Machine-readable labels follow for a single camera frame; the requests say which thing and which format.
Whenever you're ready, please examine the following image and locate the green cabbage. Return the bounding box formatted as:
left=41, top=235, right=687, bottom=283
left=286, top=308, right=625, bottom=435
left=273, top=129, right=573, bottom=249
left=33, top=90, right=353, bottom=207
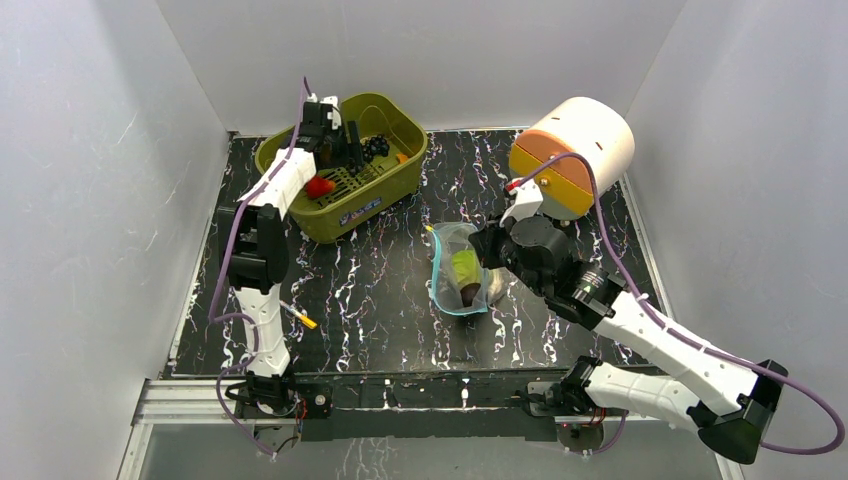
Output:
left=450, top=249, right=483, bottom=289

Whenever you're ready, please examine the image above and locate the dark purple eggplant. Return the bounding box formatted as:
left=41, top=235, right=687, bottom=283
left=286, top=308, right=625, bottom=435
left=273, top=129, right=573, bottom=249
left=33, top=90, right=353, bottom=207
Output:
left=460, top=283, right=481, bottom=308

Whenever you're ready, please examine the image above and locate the clear zip top bag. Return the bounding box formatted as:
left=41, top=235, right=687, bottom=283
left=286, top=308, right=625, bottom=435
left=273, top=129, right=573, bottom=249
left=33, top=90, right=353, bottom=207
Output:
left=426, top=222, right=512, bottom=316

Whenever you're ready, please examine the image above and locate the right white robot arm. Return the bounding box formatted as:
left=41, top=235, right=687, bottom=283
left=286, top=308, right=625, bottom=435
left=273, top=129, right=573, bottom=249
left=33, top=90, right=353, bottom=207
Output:
left=469, top=216, right=786, bottom=465

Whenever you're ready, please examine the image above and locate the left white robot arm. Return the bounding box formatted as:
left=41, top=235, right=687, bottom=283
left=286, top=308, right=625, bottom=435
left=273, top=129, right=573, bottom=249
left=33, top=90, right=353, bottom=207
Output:
left=216, top=94, right=362, bottom=416

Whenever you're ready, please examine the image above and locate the black grape bunch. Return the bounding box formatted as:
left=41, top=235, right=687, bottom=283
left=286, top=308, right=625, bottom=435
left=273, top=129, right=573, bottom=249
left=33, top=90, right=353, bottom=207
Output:
left=361, top=134, right=390, bottom=162

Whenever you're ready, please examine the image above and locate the red strawberry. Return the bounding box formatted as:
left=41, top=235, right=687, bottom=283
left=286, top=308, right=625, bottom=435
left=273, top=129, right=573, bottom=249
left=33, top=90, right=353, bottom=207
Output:
left=304, top=175, right=336, bottom=200

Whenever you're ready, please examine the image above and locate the olive green plastic basket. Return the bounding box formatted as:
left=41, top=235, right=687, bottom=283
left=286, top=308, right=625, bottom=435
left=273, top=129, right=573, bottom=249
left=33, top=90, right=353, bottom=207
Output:
left=242, top=93, right=428, bottom=244

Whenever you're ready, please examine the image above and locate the round drawer cabinet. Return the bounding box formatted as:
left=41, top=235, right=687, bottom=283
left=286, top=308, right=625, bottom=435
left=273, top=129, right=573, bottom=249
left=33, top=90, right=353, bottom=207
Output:
left=508, top=97, right=635, bottom=221

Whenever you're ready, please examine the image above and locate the yellow capped marker pen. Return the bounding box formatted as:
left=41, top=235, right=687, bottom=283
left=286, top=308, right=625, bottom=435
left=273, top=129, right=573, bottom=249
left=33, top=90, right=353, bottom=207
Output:
left=279, top=300, right=318, bottom=330

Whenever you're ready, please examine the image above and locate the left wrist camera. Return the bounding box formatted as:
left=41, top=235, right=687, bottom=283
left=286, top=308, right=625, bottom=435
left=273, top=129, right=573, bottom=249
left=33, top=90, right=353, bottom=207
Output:
left=319, top=96, right=343, bottom=130

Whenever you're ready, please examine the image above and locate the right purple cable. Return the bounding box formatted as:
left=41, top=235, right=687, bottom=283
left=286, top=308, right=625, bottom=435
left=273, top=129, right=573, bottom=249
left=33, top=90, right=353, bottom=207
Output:
left=506, top=152, right=846, bottom=456

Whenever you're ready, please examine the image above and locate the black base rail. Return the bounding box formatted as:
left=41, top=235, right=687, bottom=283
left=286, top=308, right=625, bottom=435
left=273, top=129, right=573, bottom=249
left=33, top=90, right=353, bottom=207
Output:
left=291, top=367, right=677, bottom=443

